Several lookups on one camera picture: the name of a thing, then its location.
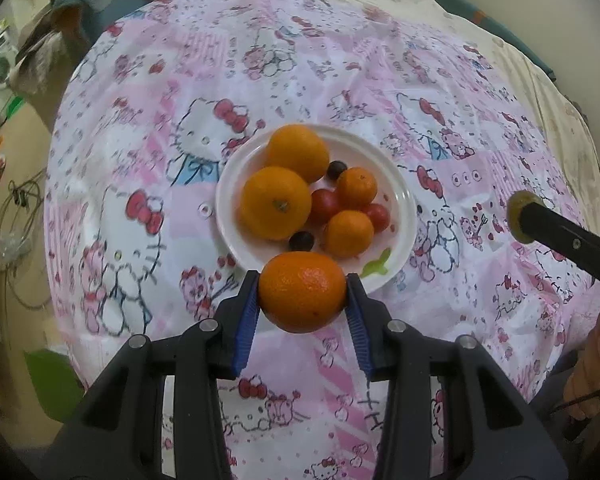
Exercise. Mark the dark purple grape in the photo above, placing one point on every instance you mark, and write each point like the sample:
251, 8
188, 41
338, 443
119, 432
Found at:
301, 241
336, 170

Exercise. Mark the pile of dark clothes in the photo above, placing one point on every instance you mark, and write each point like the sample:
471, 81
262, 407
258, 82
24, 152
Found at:
75, 10

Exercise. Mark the green object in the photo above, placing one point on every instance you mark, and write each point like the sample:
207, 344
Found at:
55, 385

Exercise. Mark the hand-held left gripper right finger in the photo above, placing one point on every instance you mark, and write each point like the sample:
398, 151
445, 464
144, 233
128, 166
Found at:
359, 327

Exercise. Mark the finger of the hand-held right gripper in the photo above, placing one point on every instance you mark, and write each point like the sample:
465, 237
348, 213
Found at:
570, 240

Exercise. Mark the white plate with red dots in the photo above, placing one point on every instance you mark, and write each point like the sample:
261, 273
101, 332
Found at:
228, 210

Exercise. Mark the white washing machine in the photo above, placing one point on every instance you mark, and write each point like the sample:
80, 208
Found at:
0, 67

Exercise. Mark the pink cartoon printed tablecloth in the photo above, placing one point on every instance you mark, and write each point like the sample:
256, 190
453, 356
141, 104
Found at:
180, 240

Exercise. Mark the person's right hand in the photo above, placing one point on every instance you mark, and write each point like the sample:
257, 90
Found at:
587, 360

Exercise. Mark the red tomato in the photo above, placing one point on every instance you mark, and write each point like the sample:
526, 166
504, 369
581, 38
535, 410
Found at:
324, 206
378, 217

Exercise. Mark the small orange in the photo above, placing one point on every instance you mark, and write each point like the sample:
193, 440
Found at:
357, 187

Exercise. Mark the teal cloth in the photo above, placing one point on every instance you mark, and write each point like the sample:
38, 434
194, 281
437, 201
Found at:
490, 25

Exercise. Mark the large oval orange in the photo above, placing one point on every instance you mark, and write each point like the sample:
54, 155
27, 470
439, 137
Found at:
297, 150

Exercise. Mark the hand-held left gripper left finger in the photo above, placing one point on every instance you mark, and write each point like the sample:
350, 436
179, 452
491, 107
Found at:
246, 320

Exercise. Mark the green round fruit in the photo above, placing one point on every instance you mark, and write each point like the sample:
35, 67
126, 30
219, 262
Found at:
516, 205

